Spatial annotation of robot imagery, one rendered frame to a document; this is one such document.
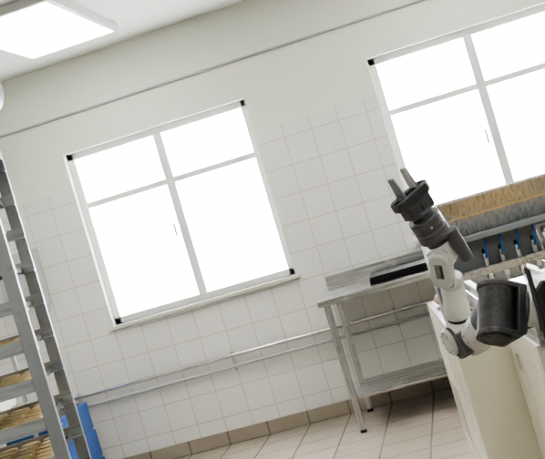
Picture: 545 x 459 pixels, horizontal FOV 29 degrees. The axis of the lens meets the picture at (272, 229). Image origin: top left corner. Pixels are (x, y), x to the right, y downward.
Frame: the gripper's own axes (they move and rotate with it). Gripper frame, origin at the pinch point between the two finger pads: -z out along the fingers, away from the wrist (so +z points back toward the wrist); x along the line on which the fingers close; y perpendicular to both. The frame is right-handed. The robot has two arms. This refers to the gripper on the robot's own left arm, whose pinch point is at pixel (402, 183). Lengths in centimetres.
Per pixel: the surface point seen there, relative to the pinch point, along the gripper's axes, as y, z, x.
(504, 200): -82, 63, 81
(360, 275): -387, 177, 158
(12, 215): -50, -47, -76
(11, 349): -8, -29, -103
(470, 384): -86, 111, 30
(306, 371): -419, 216, 97
